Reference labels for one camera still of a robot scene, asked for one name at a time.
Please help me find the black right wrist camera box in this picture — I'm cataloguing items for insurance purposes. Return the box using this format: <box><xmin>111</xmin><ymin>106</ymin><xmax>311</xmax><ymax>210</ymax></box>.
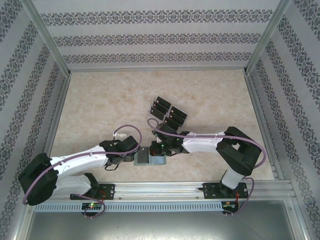
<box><xmin>155</xmin><ymin>124</ymin><xmax>177</xmax><ymax>138</ymax></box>

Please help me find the clear acrylic card stand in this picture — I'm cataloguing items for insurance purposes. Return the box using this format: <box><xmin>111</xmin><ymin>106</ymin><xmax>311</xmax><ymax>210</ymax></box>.
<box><xmin>149</xmin><ymin>96</ymin><xmax>189</xmax><ymax>127</ymax></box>

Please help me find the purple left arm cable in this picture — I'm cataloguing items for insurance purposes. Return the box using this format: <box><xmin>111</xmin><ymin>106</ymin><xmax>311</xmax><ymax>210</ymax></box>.
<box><xmin>22</xmin><ymin>124</ymin><xmax>143</xmax><ymax>220</ymax></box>

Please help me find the aluminium table side rail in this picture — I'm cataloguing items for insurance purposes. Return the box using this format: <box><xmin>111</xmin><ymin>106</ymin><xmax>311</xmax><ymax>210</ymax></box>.
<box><xmin>44</xmin><ymin>72</ymin><xmax>73</xmax><ymax>185</ymax></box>
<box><xmin>244</xmin><ymin>72</ymin><xmax>286</xmax><ymax>181</ymax></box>

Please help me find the black VIP card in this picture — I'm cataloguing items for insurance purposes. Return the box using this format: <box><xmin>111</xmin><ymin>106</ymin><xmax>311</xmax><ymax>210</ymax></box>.
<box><xmin>152</xmin><ymin>100</ymin><xmax>169</xmax><ymax>113</ymax></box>
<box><xmin>155</xmin><ymin>96</ymin><xmax>172</xmax><ymax>108</ymax></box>
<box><xmin>164</xmin><ymin>115</ymin><xmax>185</xmax><ymax>126</ymax></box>
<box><xmin>171</xmin><ymin>105</ymin><xmax>189</xmax><ymax>116</ymax></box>
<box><xmin>149</xmin><ymin>106</ymin><xmax>167</xmax><ymax>119</ymax></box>
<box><xmin>137</xmin><ymin>147</ymin><xmax>150</xmax><ymax>164</ymax></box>
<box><xmin>169</xmin><ymin>110</ymin><xmax>187</xmax><ymax>121</ymax></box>

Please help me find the thin black cable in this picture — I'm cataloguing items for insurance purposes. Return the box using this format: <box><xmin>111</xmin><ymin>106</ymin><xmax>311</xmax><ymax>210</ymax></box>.
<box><xmin>104</xmin><ymin>159</ymin><xmax>121</xmax><ymax>172</ymax></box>

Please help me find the aluminium frame post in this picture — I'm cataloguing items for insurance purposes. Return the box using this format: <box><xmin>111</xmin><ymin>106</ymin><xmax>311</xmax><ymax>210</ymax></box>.
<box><xmin>287</xmin><ymin>197</ymin><xmax>314</xmax><ymax>240</ymax></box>
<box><xmin>23</xmin><ymin>0</ymin><xmax>73</xmax><ymax>75</ymax></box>
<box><xmin>242</xmin><ymin>0</ymin><xmax>292</xmax><ymax>75</ymax></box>
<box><xmin>7</xmin><ymin>198</ymin><xmax>35</xmax><ymax>240</ymax></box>

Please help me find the aluminium mounting rail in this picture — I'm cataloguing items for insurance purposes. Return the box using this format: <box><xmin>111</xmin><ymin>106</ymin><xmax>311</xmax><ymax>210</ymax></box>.
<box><xmin>24</xmin><ymin>181</ymin><xmax>294</xmax><ymax>201</ymax></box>

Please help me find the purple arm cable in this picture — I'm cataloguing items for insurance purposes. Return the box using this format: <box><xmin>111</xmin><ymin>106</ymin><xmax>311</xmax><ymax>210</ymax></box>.
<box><xmin>146</xmin><ymin>117</ymin><xmax>266</xmax><ymax>218</ymax></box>
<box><xmin>22</xmin><ymin>124</ymin><xmax>143</xmax><ymax>220</ymax></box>

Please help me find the grey metal panel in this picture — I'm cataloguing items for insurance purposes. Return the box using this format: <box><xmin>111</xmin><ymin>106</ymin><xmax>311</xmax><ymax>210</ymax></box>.
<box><xmin>23</xmin><ymin>198</ymin><xmax>307</xmax><ymax>240</ymax></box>

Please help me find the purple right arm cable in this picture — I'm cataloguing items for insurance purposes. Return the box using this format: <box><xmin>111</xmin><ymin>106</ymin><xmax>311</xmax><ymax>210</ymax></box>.
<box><xmin>146</xmin><ymin>117</ymin><xmax>266</xmax><ymax>218</ymax></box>

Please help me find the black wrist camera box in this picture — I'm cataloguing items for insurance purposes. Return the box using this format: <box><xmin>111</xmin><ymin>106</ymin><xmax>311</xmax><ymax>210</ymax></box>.
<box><xmin>121</xmin><ymin>135</ymin><xmax>139</xmax><ymax>152</ymax></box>
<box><xmin>155</xmin><ymin>124</ymin><xmax>177</xmax><ymax>138</ymax></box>

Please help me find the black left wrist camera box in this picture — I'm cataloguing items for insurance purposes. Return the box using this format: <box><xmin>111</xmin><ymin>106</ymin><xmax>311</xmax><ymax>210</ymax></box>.
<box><xmin>121</xmin><ymin>135</ymin><xmax>139</xmax><ymax>152</ymax></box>

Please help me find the slotted grey cable duct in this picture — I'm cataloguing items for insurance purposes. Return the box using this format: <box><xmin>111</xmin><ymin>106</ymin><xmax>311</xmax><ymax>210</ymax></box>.
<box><xmin>33</xmin><ymin>201</ymin><xmax>223</xmax><ymax>213</ymax></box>

